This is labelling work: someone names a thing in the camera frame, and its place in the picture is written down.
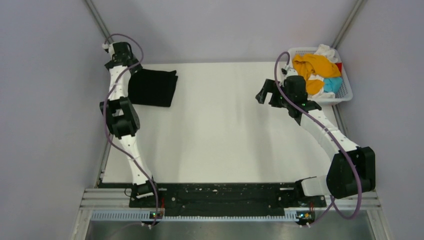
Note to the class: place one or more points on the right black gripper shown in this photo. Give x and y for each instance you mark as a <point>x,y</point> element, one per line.
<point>269,86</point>

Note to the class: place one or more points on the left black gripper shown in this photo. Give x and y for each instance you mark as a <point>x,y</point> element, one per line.
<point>137,68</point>

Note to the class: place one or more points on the black t shirt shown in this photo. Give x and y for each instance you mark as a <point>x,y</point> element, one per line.
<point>152,87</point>

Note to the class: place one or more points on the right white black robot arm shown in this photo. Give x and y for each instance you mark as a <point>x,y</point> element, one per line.
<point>352,167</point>

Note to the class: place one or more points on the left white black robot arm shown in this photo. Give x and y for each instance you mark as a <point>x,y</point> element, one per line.
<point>121,119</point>

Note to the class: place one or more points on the yellow t shirt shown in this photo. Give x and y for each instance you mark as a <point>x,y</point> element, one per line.
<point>311,67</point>

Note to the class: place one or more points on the blue t shirt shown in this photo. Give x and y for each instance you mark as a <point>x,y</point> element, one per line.
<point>332,84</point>

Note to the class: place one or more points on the white t shirt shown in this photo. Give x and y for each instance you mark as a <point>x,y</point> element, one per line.
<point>330,54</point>

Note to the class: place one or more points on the red t shirt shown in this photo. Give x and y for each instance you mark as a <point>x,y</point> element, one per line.
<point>339,66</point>

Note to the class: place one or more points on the white plastic laundry basket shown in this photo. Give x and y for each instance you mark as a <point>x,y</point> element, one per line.
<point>345,92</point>

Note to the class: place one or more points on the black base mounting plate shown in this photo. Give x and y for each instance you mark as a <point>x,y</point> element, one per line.
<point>226,199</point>

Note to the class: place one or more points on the left aluminium corner post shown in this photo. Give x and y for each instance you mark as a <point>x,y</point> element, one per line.
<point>108,37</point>

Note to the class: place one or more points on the aluminium corner post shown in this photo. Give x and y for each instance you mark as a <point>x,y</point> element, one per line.
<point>351,17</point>
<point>108,37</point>

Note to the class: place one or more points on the right aluminium corner post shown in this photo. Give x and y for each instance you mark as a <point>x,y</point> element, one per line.
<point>351,17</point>

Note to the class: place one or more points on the aluminium front frame rail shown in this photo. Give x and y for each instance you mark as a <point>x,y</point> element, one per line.
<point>118,198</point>

